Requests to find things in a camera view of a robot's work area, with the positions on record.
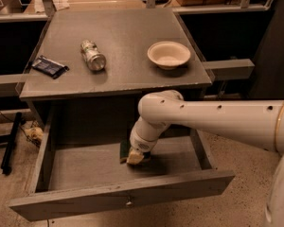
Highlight white paper bowl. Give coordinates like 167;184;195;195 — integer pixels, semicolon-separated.
147;41;191;70

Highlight black pole on floor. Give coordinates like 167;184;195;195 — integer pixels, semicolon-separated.
1;112;22;175

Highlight grey side rail left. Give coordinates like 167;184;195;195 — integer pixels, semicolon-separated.
0;74;27;97

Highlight crumpled beige object on floor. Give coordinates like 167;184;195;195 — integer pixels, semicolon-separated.
25;127;44;142

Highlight grey open top drawer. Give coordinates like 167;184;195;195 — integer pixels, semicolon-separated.
9;106;234;221

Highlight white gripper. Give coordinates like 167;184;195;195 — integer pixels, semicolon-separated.
127;129;157;165

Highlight dark blue snack packet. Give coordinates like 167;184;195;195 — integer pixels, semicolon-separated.
31;55;69;79

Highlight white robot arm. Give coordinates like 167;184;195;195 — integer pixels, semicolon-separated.
127;90;284;227

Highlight green yellow sponge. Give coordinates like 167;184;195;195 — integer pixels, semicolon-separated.
119;140;151;164

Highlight crushed silver soda can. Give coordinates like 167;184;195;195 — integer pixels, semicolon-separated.
80;40;106;71

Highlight grey wooden cabinet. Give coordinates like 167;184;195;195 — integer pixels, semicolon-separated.
20;9;211;137

